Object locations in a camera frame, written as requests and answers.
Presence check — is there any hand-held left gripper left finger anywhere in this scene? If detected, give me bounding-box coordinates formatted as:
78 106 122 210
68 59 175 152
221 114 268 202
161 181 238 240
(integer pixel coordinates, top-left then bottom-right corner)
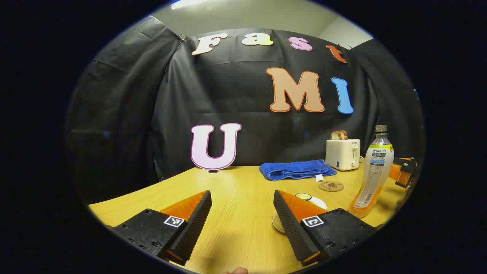
113 190 212 266

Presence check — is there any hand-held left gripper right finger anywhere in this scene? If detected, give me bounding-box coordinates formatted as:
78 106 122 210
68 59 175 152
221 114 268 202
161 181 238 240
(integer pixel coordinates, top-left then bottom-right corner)
273 190 377 267

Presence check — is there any labelled plastic water bottle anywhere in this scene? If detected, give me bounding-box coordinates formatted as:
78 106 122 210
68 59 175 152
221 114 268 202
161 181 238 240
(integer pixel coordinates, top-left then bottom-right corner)
349 125 395 218

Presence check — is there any round cork coaster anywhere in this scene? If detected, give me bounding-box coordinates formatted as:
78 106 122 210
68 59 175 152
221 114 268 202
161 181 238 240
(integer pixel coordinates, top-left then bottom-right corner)
318 181 345 192

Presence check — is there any white saucer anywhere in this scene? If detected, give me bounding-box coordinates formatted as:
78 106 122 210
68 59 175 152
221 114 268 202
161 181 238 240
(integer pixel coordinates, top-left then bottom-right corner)
272 213 286 234

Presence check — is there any blue folded towel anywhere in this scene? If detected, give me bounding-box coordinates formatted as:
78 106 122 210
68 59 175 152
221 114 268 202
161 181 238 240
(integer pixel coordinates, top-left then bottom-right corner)
259 159 337 182

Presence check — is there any white toaster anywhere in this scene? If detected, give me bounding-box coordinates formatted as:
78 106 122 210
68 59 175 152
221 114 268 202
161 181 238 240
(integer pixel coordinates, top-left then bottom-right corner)
325 138 361 172

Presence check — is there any black backdrop cloth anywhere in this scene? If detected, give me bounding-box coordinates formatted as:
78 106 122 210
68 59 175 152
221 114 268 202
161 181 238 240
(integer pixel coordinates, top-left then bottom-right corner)
65 15 427 206

